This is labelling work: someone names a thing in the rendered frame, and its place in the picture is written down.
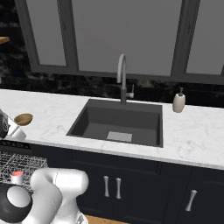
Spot brown wooden bowl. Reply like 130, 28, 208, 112
13, 113, 34, 127

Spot dark grey sink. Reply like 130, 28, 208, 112
66, 98, 165, 149

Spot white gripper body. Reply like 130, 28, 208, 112
6, 117, 27, 141

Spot dark cupboard door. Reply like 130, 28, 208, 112
112, 168, 173, 224
69, 165, 116, 218
176, 167, 224, 224

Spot dark drawer front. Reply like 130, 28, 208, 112
67, 149, 162, 175
160, 161, 224, 186

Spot grey framed window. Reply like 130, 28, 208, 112
14, 0, 224, 86

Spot wire dishwasher rack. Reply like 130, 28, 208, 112
0, 150, 49, 194

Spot black dishwasher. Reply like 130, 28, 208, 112
0, 139, 50, 195

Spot white cup with red rim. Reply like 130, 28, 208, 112
10, 171, 25, 186

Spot grey curved tap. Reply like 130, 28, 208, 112
116, 52, 136, 106

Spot cream soap dispenser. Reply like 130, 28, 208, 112
171, 87, 186, 114

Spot silver cupboard handle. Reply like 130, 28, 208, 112
103, 175, 110, 198
185, 189, 199, 213
115, 177, 123, 200

